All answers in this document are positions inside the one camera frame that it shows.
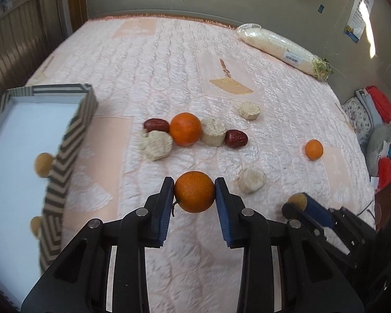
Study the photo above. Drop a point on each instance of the red cloth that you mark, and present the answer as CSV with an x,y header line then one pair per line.
x,y
381,102

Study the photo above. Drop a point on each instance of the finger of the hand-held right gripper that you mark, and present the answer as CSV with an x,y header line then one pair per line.
x,y
316,208
291,212

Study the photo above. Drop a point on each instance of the orange with stem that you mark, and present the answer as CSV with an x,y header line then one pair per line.
x,y
194,191

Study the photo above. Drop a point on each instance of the floral quilt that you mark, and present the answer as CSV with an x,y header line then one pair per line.
x,y
355,114

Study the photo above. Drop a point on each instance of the grey cloth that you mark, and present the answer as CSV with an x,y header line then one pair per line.
x,y
378,143

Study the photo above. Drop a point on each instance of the large beige corn cob chunk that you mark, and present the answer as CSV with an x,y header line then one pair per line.
x,y
156,145

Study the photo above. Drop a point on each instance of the striped cardboard box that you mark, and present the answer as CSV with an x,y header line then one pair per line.
x,y
68,156

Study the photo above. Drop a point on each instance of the pink quilted bedspread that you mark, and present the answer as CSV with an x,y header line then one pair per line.
x,y
215,71

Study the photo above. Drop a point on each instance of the large orange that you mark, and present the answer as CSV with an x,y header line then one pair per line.
x,y
185,133

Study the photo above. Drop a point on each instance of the red date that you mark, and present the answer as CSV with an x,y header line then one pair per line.
x,y
156,125
236,138

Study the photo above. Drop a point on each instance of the small blue wall sticker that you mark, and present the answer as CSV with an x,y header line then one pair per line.
x,y
321,8

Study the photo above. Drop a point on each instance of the brown wooden door frame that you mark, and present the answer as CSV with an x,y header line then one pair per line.
x,y
73,3

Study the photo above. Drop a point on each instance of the plastic-wrapped white vegetable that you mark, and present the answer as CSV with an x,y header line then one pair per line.
x,y
282,49

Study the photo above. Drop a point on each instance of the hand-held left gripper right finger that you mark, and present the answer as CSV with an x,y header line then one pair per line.
x,y
223,215

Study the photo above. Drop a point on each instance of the brown longan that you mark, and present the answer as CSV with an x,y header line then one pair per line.
x,y
297,199
35,225
43,165

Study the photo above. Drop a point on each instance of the red-orange bag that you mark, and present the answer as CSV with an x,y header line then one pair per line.
x,y
384,169

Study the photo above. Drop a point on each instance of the brown slatted door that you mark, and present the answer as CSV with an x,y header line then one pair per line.
x,y
13,39

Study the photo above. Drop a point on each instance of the wall calendar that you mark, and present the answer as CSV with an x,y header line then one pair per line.
x,y
361,6

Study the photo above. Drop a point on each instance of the small orange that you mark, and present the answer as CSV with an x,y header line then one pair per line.
x,y
313,150

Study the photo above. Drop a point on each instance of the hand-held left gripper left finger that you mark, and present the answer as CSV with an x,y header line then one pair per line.
x,y
163,215

